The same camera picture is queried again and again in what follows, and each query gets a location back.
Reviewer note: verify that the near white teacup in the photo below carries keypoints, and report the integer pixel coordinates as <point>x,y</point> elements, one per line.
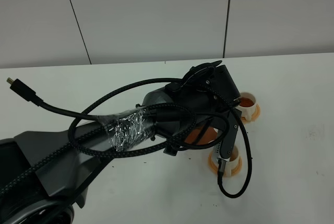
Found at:
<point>235,153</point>

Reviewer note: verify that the orange cup coaster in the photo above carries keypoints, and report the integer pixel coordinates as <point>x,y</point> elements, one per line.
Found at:
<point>249,114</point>
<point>233,168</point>

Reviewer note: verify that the far white teacup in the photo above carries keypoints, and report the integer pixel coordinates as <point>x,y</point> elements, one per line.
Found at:
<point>247,99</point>

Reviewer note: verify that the white teacup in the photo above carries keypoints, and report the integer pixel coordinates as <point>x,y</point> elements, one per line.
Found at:
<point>247,99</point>
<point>235,153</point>

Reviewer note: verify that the far orange cup coaster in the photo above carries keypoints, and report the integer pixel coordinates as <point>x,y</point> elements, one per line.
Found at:
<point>249,114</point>

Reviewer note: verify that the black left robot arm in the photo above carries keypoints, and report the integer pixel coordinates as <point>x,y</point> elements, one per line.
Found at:
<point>44,173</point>

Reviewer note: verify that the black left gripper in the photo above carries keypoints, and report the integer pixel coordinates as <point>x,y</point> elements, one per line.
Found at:
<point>173,149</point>

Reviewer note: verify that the brown clay teapot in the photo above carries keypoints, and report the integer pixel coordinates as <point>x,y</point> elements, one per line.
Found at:
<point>196,138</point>

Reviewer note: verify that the near orange cup coaster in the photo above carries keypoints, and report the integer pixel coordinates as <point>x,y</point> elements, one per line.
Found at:
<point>233,168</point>

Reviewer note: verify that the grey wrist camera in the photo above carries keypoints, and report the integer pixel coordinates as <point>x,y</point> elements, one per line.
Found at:
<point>224,148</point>

